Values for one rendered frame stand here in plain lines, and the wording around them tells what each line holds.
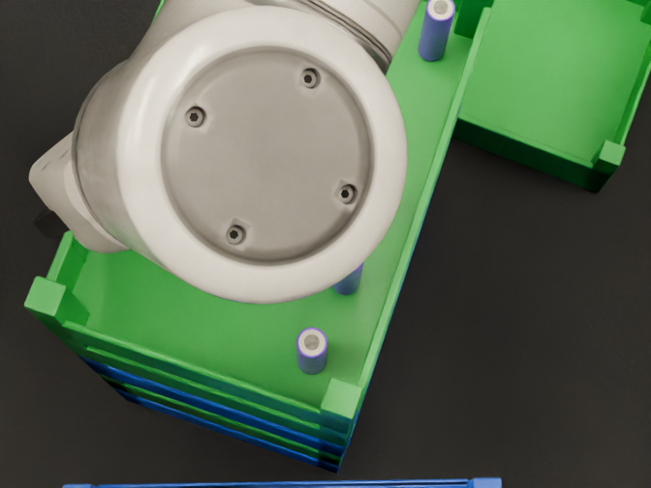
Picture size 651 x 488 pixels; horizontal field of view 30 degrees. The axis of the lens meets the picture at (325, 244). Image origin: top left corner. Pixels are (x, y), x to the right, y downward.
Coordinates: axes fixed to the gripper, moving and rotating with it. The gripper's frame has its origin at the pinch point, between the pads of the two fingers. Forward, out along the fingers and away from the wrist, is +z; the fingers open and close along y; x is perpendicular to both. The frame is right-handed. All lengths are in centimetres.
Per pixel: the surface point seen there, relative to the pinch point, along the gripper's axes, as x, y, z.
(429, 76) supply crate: 9.5, -20.5, 12.8
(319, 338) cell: 15.5, -2.3, 3.1
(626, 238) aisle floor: 37, -35, 36
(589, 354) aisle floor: 43, -25, 33
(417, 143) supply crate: 12.2, -16.6, 11.5
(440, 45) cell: 8.0, -21.5, 10.9
